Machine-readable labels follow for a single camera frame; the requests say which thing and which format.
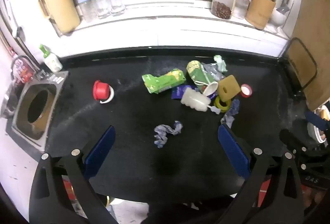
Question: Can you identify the pale green wrapper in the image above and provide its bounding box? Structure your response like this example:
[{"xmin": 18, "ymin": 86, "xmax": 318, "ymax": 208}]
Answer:
[{"xmin": 214, "ymin": 55, "xmax": 228, "ymax": 72}]

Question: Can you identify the red printed package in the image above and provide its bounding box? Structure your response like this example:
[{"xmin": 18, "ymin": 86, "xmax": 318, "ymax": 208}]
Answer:
[{"xmin": 10, "ymin": 59, "xmax": 35, "ymax": 87}]

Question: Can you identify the black wire rack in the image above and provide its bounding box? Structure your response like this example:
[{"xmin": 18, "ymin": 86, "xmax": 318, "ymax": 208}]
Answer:
[{"xmin": 283, "ymin": 37, "xmax": 318, "ymax": 99}]

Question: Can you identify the baby bottle with blue collar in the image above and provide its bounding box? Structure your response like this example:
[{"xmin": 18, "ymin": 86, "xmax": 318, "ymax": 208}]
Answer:
[{"xmin": 77, "ymin": 0, "xmax": 97, "ymax": 22}]

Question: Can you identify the stainless steel sink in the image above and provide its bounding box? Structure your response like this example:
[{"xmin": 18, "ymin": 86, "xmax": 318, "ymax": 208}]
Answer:
[{"xmin": 12, "ymin": 71, "xmax": 70, "ymax": 148}]

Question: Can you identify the white ceramic pot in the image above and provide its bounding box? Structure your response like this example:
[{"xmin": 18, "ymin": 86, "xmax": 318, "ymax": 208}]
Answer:
[{"xmin": 271, "ymin": 4, "xmax": 291, "ymax": 27}]

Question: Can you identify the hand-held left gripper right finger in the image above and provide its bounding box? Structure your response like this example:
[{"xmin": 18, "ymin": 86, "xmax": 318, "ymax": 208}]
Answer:
[{"xmin": 214, "ymin": 124, "xmax": 303, "ymax": 224}]

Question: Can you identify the steel bowl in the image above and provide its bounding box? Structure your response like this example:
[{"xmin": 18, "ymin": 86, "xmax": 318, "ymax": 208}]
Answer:
[{"xmin": 0, "ymin": 85, "xmax": 19, "ymax": 119}]

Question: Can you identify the clear plastic wrapper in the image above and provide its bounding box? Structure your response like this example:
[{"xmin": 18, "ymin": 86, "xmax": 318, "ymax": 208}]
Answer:
[{"xmin": 201, "ymin": 63, "xmax": 225, "ymax": 83}]

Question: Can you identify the wall brush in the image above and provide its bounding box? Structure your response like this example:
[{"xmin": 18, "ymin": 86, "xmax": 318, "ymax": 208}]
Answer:
[{"xmin": 13, "ymin": 26, "xmax": 27, "ymax": 39}]

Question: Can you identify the blue paper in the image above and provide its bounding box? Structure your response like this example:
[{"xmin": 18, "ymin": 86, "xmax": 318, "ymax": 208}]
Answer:
[
  {"xmin": 154, "ymin": 121, "xmax": 183, "ymax": 149},
  {"xmin": 221, "ymin": 99, "xmax": 240, "ymax": 128}
]

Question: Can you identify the green snack bag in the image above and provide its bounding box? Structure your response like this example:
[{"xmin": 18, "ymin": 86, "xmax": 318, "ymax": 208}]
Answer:
[{"xmin": 142, "ymin": 68, "xmax": 186, "ymax": 94}]

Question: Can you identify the soap bottle with green pump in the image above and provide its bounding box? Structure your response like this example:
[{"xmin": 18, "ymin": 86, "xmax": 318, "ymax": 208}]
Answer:
[{"xmin": 39, "ymin": 44, "xmax": 63, "ymax": 73}]

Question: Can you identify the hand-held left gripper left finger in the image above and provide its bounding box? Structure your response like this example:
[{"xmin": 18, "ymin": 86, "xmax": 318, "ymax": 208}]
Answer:
[{"xmin": 29, "ymin": 125, "xmax": 119, "ymax": 224}]

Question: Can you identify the purple foil wrapper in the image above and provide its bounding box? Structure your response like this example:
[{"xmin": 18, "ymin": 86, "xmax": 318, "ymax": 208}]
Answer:
[{"xmin": 171, "ymin": 85, "xmax": 194, "ymax": 99}]

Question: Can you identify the wooden cutting board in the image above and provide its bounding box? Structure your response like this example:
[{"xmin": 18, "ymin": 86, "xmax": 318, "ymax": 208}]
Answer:
[{"xmin": 286, "ymin": 0, "xmax": 330, "ymax": 111}]

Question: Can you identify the red cap with white ring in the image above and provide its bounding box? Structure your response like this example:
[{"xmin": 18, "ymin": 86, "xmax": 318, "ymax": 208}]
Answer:
[{"xmin": 93, "ymin": 80, "xmax": 114, "ymax": 104}]

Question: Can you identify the baby bottle with pink collar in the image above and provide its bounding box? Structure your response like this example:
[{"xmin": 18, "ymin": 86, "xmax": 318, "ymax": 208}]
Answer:
[{"xmin": 233, "ymin": 0, "xmax": 252, "ymax": 20}]

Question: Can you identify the yellow plastic pitcher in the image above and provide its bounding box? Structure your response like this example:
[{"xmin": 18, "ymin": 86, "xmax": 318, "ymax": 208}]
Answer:
[{"xmin": 38, "ymin": 0, "xmax": 81, "ymax": 34}]

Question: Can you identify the yellow sponge block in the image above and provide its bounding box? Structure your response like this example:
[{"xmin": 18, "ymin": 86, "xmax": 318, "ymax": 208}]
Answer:
[{"xmin": 218, "ymin": 75, "xmax": 242, "ymax": 101}]

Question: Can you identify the yellow tape roll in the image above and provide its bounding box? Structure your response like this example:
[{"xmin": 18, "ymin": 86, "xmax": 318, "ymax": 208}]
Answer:
[{"xmin": 214, "ymin": 95, "xmax": 232, "ymax": 113}]

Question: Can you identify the green patterned paper cup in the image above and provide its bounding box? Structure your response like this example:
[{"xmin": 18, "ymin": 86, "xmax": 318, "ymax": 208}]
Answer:
[{"xmin": 186, "ymin": 60, "xmax": 219, "ymax": 96}]

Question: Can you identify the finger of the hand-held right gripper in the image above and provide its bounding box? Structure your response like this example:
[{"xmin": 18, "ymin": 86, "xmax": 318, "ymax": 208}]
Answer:
[
  {"xmin": 280, "ymin": 129, "xmax": 310, "ymax": 159},
  {"xmin": 305, "ymin": 110, "xmax": 330, "ymax": 133}
]

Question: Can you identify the white bowl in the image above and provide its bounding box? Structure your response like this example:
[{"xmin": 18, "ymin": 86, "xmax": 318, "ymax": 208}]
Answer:
[{"xmin": 306, "ymin": 105, "xmax": 330, "ymax": 143}]

